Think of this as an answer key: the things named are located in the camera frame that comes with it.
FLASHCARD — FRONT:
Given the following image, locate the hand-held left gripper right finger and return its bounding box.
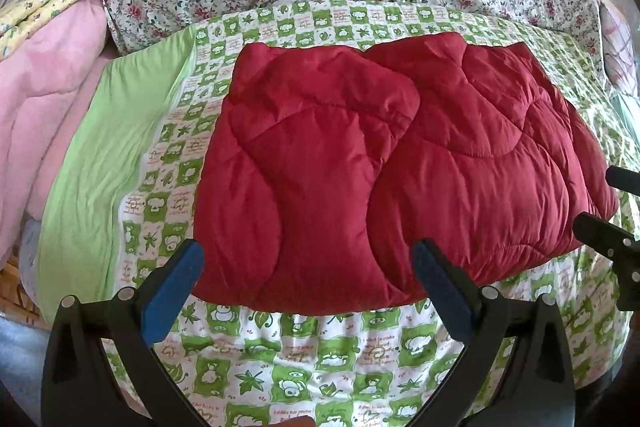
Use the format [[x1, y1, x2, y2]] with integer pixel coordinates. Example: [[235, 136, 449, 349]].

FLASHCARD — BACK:
[[400, 239, 573, 427]]

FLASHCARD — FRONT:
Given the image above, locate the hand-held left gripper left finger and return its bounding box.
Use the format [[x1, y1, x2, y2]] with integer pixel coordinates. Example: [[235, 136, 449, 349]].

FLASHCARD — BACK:
[[41, 238, 207, 427]]

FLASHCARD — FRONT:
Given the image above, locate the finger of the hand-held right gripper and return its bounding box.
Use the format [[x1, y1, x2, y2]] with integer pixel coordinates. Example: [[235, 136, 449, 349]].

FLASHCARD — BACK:
[[573, 212, 640, 259], [605, 165, 640, 196]]

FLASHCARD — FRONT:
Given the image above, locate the red quilted jacket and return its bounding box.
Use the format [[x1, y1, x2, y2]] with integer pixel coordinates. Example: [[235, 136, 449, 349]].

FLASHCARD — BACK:
[[192, 32, 621, 317]]

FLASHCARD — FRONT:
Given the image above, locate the pink plaid pillow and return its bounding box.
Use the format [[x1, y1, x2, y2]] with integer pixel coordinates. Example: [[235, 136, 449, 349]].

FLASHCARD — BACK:
[[599, 0, 640, 100]]

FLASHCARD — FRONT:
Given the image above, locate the green checkered bed sheet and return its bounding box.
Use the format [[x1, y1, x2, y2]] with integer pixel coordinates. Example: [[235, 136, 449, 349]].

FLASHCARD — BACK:
[[36, 0, 636, 427]]

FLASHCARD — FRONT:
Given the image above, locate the pink blanket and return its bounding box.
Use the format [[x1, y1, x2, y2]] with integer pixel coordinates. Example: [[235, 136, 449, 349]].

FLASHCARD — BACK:
[[0, 0, 126, 268]]

